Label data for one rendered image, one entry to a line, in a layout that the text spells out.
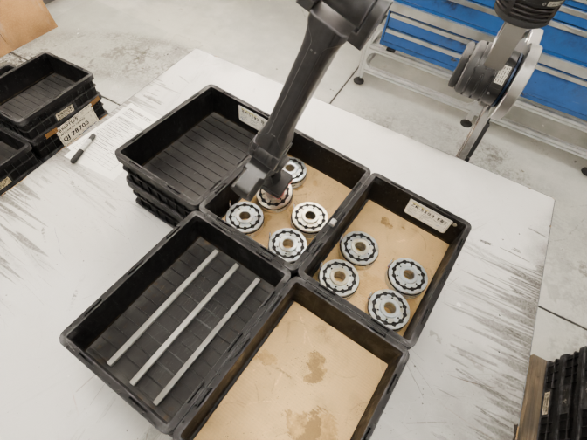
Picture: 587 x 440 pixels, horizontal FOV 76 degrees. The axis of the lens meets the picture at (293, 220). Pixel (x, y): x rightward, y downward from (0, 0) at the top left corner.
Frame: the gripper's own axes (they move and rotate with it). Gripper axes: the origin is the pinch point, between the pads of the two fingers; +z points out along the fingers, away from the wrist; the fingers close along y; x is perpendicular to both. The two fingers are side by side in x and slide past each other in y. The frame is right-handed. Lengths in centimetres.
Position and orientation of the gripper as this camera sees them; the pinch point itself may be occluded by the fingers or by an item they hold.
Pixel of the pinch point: (273, 189)
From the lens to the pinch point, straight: 105.3
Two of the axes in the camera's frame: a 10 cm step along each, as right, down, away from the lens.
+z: 0.8, 3.1, 9.5
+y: 8.3, 5.1, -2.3
